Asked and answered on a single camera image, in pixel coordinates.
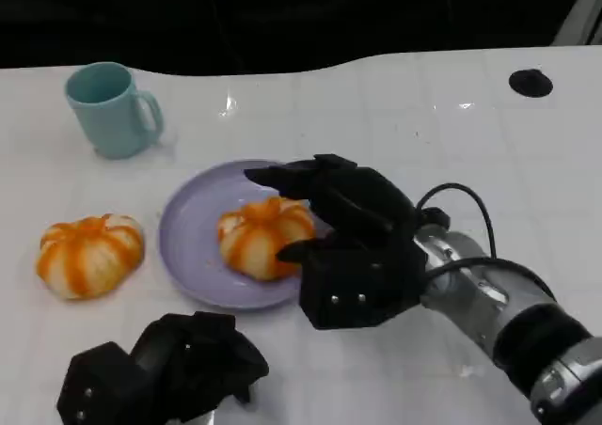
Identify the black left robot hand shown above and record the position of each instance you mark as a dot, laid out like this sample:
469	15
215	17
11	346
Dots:
197	354

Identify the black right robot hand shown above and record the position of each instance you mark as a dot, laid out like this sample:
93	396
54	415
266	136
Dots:
362	199

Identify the orange and white bread roll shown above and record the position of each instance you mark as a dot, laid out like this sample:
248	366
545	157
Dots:
89	256
258	241

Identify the lilac plate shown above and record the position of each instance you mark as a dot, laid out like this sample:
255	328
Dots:
193	237

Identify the black table grommet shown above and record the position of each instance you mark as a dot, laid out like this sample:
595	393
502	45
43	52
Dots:
530	83

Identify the pale green mug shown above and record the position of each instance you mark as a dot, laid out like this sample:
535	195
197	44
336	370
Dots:
110	114

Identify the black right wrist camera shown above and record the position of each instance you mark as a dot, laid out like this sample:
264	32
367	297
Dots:
357	288

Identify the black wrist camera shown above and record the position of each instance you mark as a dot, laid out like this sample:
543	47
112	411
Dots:
94	382
357	288

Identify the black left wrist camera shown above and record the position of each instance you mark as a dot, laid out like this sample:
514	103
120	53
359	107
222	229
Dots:
94	382

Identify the white frame post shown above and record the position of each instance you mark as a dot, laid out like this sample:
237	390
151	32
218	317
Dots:
581	11

